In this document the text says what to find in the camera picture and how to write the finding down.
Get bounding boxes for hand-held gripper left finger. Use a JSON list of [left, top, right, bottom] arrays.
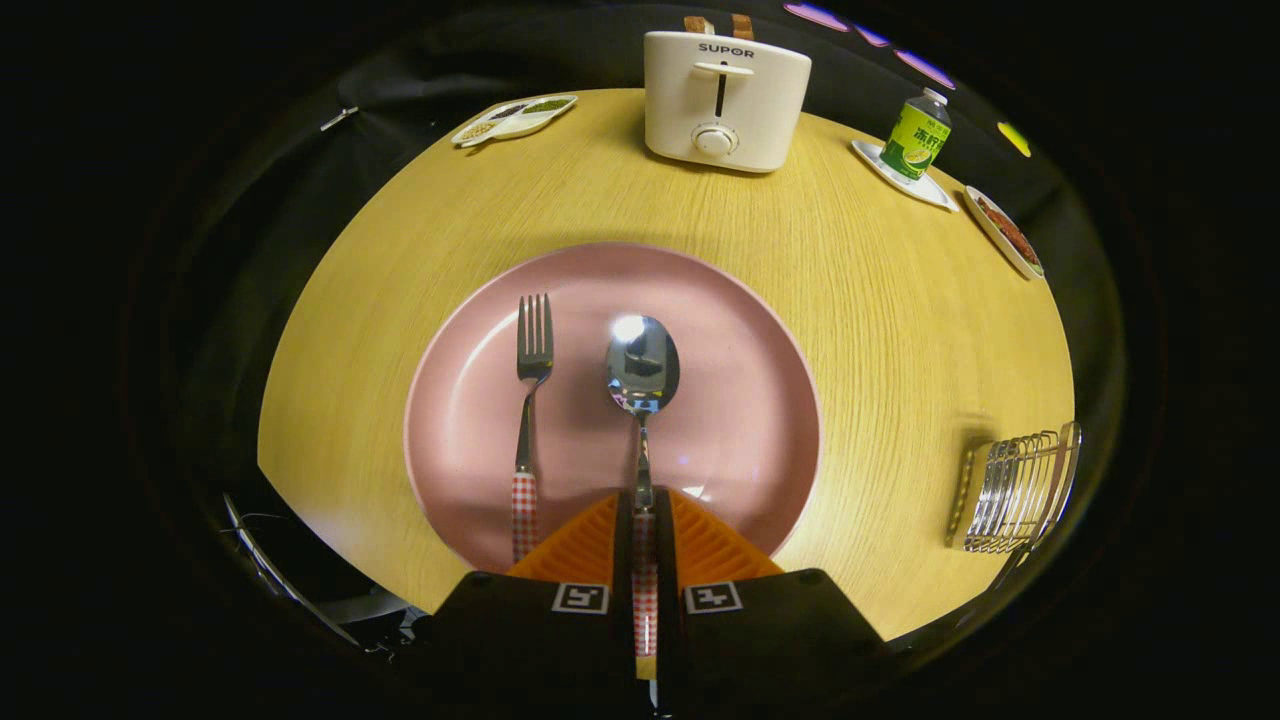
[[430, 488, 638, 716]]

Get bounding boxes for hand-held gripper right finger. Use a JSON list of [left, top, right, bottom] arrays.
[[655, 488, 891, 716]]

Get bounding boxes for checkered handle metal fork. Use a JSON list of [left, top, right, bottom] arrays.
[[511, 293, 555, 564]]

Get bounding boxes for checkered handle metal spoon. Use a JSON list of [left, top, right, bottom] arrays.
[[606, 314, 681, 661]]

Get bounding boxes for pink round plate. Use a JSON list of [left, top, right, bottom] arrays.
[[403, 242, 823, 591]]

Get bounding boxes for white plate of food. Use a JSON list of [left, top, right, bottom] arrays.
[[964, 185, 1046, 280]]

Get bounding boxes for red meat slices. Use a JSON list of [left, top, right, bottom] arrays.
[[978, 198, 1041, 266]]

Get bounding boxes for white square coaster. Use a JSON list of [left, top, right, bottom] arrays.
[[851, 139, 959, 212]]

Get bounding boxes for white divided bean dish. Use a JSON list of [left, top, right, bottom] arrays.
[[450, 94, 579, 149]]

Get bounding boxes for green label drink bottle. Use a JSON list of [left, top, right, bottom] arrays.
[[880, 87, 953, 182]]

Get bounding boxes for white toaster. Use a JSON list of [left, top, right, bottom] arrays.
[[643, 30, 812, 174]]

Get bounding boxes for metal wire basket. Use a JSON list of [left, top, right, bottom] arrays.
[[946, 421, 1083, 554]]

